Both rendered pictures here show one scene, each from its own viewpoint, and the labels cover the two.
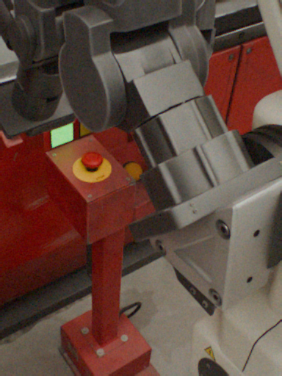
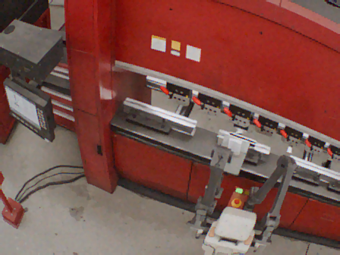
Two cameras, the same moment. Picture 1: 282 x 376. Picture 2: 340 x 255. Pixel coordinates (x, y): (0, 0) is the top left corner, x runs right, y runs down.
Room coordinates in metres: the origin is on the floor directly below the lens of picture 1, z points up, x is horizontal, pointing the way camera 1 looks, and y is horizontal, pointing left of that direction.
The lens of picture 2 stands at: (-0.48, -0.91, 3.66)
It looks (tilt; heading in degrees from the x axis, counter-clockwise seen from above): 54 degrees down; 56
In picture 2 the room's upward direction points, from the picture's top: 4 degrees clockwise
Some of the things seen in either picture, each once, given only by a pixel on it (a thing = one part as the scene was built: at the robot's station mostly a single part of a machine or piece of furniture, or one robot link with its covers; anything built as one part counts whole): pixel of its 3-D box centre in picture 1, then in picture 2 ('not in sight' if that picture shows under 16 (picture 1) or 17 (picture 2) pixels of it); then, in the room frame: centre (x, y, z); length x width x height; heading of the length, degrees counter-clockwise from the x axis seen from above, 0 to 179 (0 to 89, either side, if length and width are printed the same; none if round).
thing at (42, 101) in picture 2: not in sight; (29, 105); (-0.27, 1.03, 1.42); 0.45 x 0.12 x 0.36; 120
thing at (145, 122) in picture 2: not in sight; (148, 123); (0.53, 0.87, 0.89); 0.30 x 0.05 x 0.03; 128
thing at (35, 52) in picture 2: not in sight; (30, 83); (-0.22, 1.12, 1.53); 0.51 x 0.25 x 0.85; 120
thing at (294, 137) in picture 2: not in sight; (293, 132); (1.17, 0.13, 1.26); 0.15 x 0.09 x 0.17; 128
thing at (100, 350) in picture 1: (104, 334); not in sight; (0.79, 0.06, 0.13); 0.10 x 0.10 x 0.01; 39
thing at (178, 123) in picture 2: not in sight; (158, 116); (0.61, 0.86, 0.92); 0.50 x 0.06 x 0.10; 128
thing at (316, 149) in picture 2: not in sight; (316, 141); (1.30, -0.03, 1.26); 0.15 x 0.09 x 0.17; 128
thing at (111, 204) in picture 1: (109, 168); (242, 205); (0.79, 0.06, 0.75); 0.20 x 0.16 x 0.18; 129
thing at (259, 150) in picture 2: not in sight; (243, 146); (0.98, 0.39, 0.92); 0.39 x 0.06 x 0.10; 128
